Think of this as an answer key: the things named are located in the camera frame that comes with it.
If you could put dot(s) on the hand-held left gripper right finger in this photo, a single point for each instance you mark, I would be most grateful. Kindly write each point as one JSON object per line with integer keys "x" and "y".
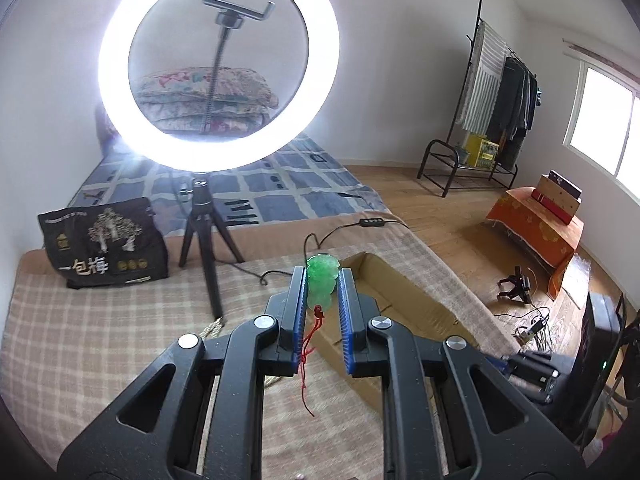
{"x": 343, "y": 310}

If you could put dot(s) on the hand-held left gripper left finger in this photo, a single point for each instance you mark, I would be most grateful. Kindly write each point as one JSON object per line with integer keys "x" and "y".
{"x": 301, "y": 310}

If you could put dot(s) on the cardboard box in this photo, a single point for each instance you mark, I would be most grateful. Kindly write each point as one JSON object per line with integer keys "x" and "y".
{"x": 405, "y": 300}

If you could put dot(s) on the black computer tower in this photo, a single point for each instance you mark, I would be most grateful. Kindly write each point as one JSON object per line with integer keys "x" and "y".
{"x": 597, "y": 340}

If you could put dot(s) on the small black tripod on floor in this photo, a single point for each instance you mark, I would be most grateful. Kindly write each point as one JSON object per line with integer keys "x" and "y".
{"x": 517, "y": 285}

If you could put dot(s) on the blue patterned bed sheet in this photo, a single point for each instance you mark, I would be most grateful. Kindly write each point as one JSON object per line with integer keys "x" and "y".
{"x": 295, "y": 180}

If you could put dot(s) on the orange cloth covered table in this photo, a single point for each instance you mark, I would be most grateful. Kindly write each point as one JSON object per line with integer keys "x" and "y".
{"x": 535, "y": 230}

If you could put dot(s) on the brown and red box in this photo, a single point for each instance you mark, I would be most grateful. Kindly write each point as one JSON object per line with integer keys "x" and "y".
{"x": 552, "y": 202}

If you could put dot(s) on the black clothes rack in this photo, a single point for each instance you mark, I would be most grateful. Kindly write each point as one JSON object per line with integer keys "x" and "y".
{"x": 445, "y": 152}

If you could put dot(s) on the dark flat box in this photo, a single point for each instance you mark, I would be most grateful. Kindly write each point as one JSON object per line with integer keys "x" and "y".
{"x": 567, "y": 185}

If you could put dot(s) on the beige plaid blanket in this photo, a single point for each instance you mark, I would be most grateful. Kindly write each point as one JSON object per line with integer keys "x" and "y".
{"x": 100, "y": 340}

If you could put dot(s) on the yellow box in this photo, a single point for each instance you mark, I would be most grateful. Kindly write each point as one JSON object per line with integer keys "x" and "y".
{"x": 482, "y": 152}

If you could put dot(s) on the black bag tree print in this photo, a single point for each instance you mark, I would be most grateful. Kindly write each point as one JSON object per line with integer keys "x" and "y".
{"x": 100, "y": 245}

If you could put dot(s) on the folded floral quilts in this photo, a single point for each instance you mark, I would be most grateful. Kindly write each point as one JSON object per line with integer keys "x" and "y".
{"x": 175, "y": 95}

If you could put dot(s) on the dark hanging clothes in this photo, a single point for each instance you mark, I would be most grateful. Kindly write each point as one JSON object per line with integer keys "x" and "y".
{"x": 515, "y": 105}

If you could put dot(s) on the window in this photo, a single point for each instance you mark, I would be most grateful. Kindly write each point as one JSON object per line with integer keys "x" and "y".
{"x": 600, "y": 115}

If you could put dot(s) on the striped hanging cloth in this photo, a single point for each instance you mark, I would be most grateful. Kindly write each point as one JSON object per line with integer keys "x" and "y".
{"x": 482, "y": 75}

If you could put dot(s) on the gooseneck phone holder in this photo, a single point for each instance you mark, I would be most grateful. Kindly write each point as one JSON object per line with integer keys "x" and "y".
{"x": 235, "y": 10}

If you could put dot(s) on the white curtain rail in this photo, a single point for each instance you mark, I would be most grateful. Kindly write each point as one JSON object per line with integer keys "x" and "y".
{"x": 600, "y": 60}

